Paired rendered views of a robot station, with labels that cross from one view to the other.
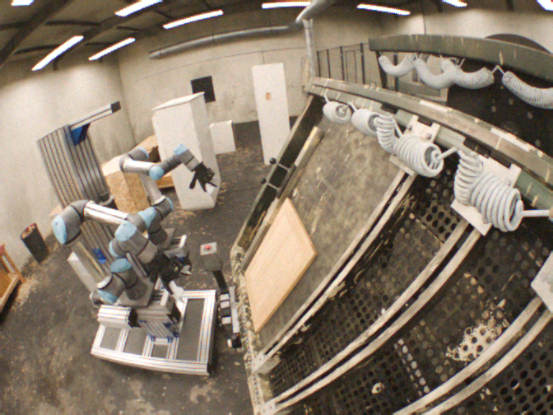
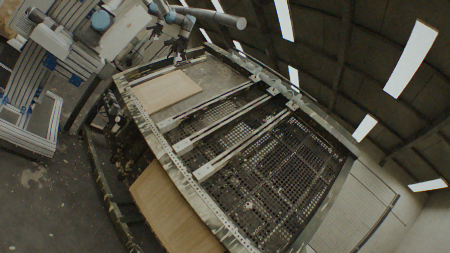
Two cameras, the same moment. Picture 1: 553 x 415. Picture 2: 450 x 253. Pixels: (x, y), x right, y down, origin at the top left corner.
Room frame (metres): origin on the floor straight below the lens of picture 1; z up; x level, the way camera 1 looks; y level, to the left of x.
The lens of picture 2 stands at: (-0.50, 1.01, 1.26)
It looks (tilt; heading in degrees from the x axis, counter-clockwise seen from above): 0 degrees down; 303
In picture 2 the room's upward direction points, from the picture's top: 44 degrees clockwise
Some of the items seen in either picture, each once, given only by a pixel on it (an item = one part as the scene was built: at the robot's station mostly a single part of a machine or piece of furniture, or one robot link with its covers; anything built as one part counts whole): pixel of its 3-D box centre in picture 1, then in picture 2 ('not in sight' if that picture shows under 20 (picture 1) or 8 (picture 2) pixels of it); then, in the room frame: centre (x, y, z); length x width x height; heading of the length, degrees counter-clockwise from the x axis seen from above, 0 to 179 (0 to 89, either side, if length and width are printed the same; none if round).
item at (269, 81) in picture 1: (272, 112); (119, 35); (5.12, -0.17, 1.03); 0.61 x 0.58 x 2.05; 179
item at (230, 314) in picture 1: (230, 317); (110, 108); (0.87, 0.38, 0.69); 0.50 x 0.14 x 0.24; 8
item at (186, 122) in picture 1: (191, 151); not in sight; (3.79, 1.24, 0.88); 0.90 x 0.60 x 1.75; 179
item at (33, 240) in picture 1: (34, 243); not in sight; (2.48, 4.76, 0.34); 0.53 x 0.51 x 0.68; 89
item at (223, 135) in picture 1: (223, 137); not in sight; (6.24, 1.12, 0.36); 0.58 x 0.45 x 0.72; 89
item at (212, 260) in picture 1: (211, 257); (105, 69); (1.30, 0.51, 0.84); 0.12 x 0.12 x 0.18; 8
